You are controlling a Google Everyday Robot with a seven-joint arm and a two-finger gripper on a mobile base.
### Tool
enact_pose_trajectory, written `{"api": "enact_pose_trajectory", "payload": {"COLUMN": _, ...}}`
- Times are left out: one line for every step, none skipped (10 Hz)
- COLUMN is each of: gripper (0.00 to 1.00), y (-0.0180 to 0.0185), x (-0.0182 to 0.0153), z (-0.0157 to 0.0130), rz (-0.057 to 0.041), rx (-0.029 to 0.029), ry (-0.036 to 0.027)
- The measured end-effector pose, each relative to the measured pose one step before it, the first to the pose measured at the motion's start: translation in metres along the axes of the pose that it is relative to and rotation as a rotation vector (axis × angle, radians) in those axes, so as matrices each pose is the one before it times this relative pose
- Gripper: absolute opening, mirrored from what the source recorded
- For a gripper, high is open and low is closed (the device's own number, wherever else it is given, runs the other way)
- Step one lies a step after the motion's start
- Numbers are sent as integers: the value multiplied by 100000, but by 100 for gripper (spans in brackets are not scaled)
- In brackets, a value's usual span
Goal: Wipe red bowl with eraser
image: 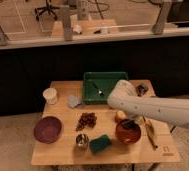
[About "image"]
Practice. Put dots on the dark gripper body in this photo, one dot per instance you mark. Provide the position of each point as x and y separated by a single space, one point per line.
129 124

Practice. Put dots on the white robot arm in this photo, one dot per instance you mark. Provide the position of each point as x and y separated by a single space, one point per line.
174 111

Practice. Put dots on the red bowl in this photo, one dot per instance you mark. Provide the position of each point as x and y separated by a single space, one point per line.
128 135

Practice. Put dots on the green sponge eraser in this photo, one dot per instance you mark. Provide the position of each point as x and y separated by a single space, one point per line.
99 144

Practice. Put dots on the orange fruit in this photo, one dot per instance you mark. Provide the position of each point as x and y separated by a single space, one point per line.
120 115

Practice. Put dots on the wooden brush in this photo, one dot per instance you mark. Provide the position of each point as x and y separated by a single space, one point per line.
150 133

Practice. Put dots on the dark object at table corner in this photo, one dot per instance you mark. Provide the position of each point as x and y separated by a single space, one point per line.
141 89

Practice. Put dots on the bunch of dark grapes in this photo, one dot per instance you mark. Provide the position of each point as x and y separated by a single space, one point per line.
86 119

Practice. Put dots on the metal spoon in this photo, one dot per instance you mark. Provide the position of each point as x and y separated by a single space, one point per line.
99 91

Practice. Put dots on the green tray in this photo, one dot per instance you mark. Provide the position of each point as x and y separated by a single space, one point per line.
105 82

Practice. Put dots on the small metal cup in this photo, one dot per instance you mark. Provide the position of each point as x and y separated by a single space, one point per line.
82 141

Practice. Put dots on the wooden table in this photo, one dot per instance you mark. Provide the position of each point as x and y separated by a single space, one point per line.
65 152

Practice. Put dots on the grey cloth piece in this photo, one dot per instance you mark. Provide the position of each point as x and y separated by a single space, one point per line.
73 101

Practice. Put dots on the purple plate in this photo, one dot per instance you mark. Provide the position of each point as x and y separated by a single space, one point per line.
47 130

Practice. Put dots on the white cup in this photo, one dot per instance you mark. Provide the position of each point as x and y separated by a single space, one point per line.
50 95

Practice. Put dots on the black office chair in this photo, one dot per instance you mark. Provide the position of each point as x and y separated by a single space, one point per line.
49 8

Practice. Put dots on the right metal post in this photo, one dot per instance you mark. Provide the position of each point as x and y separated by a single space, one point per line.
159 25

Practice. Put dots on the middle metal post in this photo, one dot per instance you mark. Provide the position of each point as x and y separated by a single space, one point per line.
66 22

